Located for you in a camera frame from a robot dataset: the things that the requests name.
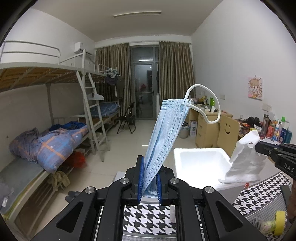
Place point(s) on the metal bunk bed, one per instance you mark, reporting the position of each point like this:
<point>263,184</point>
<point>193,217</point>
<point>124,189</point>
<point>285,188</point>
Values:
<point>49,74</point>

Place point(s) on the green tissue pack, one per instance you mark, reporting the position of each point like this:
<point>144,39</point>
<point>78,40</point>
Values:
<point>265,227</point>

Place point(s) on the blue toiletry bottle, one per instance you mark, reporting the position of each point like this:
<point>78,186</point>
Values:
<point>288,137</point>

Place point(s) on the blue surgical mask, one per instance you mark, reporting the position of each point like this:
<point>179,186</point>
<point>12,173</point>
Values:
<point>171,117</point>

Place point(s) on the yellow foam fruit net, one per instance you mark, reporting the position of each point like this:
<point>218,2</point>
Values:
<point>279,223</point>

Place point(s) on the right hand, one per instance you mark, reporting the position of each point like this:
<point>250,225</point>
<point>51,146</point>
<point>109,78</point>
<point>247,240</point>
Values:
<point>292,204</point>

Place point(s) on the white air conditioner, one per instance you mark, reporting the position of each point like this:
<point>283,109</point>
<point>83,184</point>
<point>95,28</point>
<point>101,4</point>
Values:
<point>79,48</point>

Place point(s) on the white styrofoam box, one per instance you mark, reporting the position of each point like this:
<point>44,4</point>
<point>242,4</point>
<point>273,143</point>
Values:
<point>202,167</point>

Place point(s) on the wooden desk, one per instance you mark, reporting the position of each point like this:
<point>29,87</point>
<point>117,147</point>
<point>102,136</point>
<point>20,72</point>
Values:
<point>207,134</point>

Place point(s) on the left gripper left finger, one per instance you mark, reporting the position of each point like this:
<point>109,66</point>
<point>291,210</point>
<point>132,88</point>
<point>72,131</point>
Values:
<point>96,214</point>

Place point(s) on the glass balcony door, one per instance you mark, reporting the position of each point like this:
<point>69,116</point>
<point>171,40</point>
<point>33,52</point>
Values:
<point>144,67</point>

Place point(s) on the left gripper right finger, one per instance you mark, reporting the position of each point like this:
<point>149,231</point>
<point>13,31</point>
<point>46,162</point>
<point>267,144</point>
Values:
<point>202,214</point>

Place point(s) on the houndstooth table cloth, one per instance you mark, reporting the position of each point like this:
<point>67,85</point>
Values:
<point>151,221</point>

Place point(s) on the brown curtain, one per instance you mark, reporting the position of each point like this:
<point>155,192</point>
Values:
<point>114,62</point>
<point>175,70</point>

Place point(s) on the black smartphone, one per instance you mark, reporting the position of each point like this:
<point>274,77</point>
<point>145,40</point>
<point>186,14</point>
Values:
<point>286,192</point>

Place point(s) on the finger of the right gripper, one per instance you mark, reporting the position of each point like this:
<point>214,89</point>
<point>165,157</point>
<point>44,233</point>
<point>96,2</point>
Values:
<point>266,148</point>

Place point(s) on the right brown curtain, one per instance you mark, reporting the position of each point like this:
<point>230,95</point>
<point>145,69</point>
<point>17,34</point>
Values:
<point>175,70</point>

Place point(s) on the ceiling tube light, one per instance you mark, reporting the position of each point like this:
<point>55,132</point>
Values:
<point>138,13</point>

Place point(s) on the blue plaid quilt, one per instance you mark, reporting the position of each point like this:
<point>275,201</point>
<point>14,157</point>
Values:
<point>51,148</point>

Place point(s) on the black folding chair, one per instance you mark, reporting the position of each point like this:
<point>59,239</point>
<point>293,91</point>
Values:
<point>127,119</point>

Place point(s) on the cartoon girl poster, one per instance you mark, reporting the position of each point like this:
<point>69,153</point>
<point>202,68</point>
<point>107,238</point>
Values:
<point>255,88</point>

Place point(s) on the white towel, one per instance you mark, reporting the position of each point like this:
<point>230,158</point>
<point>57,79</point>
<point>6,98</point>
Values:
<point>246,162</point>

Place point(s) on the left brown curtain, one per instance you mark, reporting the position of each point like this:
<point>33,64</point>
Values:
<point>114,62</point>

